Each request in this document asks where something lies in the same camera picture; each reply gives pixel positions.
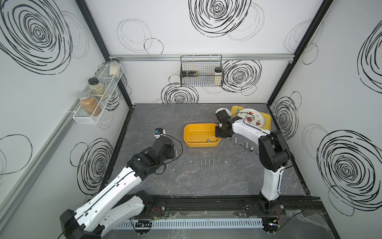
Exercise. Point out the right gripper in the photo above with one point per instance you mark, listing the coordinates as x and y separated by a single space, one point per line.
218 135

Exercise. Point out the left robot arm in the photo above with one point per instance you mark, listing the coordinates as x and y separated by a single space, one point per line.
104 212

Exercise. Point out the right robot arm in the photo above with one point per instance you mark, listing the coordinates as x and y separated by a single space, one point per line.
274 153

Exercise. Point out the yellow storage box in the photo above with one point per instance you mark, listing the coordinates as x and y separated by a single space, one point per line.
196 135

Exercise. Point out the orange white bowl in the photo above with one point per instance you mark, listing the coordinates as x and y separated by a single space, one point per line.
223 112

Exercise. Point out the watermelon pattern plate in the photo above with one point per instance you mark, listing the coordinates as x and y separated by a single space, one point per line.
252 117

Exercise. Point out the yellow serving tray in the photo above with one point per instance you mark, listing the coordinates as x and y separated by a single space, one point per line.
235 109

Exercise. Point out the dark item in basket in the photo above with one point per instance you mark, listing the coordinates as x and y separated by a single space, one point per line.
189 73

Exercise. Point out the brown spice jar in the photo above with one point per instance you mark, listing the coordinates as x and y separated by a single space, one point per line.
89 104

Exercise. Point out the green herb jar black lid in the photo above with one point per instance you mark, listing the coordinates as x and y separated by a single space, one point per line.
97 88

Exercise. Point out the white jar on shelf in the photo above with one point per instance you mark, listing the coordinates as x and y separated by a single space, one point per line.
114 67

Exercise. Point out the jar in wire basket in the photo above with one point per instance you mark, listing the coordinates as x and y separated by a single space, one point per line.
218 76

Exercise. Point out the black wire basket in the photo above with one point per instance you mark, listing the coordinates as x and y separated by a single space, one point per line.
205 69

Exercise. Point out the white wire wall shelf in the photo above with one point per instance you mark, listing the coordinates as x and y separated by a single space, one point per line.
105 119

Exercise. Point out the aluminium wall rail back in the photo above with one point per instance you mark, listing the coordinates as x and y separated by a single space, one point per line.
203 57

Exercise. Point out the aluminium wall rail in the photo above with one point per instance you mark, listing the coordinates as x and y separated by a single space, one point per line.
35 168
203 57

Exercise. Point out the left corner frame post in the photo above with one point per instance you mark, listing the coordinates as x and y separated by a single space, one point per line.
86 13

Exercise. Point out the white slotted cable duct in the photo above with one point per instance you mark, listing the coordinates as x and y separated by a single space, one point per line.
238 223

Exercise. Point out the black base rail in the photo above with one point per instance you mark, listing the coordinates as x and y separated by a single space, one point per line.
249 205

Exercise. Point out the black corner frame post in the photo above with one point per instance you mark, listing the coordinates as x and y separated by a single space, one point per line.
316 21

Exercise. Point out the aluminium wall rail left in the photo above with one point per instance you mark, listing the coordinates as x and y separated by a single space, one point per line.
35 168

